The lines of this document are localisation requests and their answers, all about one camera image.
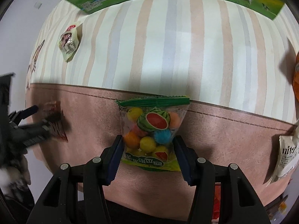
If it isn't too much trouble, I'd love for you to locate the small red snack packet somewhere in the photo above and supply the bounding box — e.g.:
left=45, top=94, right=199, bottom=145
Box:
left=42, top=101, right=68, bottom=142

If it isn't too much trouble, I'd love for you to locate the fruit candy bag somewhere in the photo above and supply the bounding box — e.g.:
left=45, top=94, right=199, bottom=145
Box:
left=117, top=96, right=190, bottom=171

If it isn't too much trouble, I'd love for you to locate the white text snack bag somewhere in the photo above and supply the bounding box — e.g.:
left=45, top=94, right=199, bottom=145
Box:
left=270, top=122, right=298, bottom=183

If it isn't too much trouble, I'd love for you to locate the small white green packet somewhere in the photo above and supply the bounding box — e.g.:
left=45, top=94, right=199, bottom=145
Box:
left=58, top=21, right=83, bottom=62

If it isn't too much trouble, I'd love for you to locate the orange snack packet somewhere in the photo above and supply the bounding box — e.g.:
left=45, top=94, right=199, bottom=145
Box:
left=292, top=53, right=299, bottom=94

